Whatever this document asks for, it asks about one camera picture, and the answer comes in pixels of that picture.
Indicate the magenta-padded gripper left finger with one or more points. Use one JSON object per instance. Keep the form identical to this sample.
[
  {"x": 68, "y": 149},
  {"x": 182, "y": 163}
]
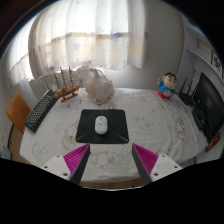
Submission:
[{"x": 77, "y": 158}]

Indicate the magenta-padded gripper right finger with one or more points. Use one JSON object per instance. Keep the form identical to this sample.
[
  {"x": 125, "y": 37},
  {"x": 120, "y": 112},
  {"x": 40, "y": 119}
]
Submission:
[{"x": 146, "y": 160}]

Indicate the white cartoon-print computer mouse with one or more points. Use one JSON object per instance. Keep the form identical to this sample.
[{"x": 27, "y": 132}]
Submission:
[{"x": 101, "y": 125}]

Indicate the black mouse pad green lines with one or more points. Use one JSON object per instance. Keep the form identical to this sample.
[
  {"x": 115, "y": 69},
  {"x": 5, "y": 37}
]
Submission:
[{"x": 116, "y": 123}]

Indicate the white cartoon-print tablecloth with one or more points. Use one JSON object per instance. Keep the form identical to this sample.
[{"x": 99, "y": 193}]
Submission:
[{"x": 153, "y": 126}]

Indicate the black keyboard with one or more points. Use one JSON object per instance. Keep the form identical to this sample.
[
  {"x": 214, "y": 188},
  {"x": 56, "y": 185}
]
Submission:
[{"x": 40, "y": 111}]

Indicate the wooden model sailing ship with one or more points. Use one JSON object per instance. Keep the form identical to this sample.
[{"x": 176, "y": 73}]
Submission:
[{"x": 68, "y": 90}]

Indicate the black router with antennas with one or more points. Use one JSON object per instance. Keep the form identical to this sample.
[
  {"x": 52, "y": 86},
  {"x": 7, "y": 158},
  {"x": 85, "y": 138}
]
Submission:
[{"x": 186, "y": 98}]

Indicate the large white conch shell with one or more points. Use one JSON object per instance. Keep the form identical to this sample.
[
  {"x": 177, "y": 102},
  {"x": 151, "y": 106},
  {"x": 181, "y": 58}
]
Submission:
[{"x": 100, "y": 88}]

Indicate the orange wooden chair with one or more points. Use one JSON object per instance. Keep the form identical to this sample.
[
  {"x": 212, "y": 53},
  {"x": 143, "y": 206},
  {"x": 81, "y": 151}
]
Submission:
[{"x": 18, "y": 111}]

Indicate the cartoon boy figure clock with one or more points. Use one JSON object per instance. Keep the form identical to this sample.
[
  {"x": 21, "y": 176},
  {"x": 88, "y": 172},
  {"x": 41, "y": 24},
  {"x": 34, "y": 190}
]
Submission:
[{"x": 167, "y": 87}]

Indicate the black computer monitor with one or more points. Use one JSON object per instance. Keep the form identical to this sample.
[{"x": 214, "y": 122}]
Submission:
[{"x": 211, "y": 103}]

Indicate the white sheer star-print curtain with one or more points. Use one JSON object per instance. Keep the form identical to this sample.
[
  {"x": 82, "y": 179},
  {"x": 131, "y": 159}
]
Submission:
[{"x": 86, "y": 36}]

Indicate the white wall shelf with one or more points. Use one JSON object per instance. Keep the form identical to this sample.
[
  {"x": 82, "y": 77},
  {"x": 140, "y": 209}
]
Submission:
[{"x": 200, "y": 55}]

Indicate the framed wall picture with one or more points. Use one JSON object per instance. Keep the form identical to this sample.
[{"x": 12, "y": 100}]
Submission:
[{"x": 216, "y": 64}]

